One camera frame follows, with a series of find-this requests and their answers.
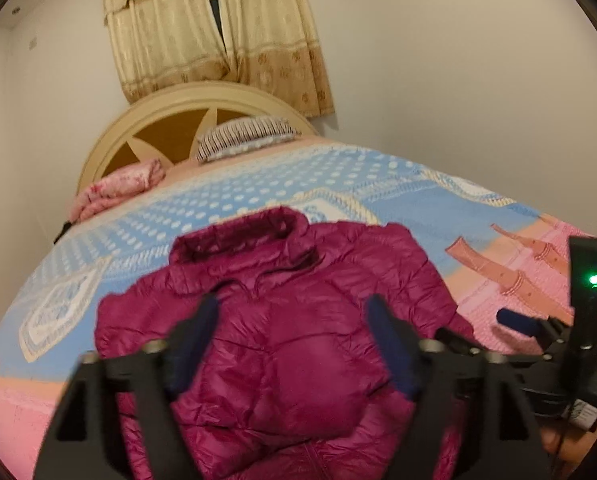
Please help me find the magenta puffer jacket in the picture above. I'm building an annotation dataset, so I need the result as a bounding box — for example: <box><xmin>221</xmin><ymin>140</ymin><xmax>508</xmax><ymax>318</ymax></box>
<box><xmin>94</xmin><ymin>207</ymin><xmax>474</xmax><ymax>479</ymax></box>

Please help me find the blue pink patterned bedspread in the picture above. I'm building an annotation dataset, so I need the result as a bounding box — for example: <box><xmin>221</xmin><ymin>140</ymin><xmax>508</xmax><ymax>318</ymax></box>
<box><xmin>0</xmin><ymin>141</ymin><xmax>575</xmax><ymax>479</ymax></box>

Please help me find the folded pink floral blanket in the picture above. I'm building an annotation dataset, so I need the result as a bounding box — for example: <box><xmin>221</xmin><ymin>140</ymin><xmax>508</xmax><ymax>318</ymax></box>
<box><xmin>67</xmin><ymin>158</ymin><xmax>166</xmax><ymax>224</ymax></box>

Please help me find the cream arched wooden headboard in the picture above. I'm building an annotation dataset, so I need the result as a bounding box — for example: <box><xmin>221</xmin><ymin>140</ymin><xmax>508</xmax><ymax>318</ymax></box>
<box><xmin>77</xmin><ymin>81</ymin><xmax>317</xmax><ymax>191</ymax></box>

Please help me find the striped pillow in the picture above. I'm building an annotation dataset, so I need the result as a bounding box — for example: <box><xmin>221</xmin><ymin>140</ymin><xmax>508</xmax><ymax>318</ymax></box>
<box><xmin>195</xmin><ymin>116</ymin><xmax>300</xmax><ymax>164</ymax></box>

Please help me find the beige curtain behind headboard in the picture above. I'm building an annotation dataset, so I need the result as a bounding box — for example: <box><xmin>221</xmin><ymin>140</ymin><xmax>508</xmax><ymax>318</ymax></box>
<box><xmin>103</xmin><ymin>0</ymin><xmax>334</xmax><ymax>117</ymax></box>

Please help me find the black camera box green light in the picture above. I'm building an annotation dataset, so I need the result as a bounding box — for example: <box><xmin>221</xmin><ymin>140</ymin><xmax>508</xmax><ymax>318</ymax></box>
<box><xmin>568</xmin><ymin>236</ymin><xmax>597</xmax><ymax>351</ymax></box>

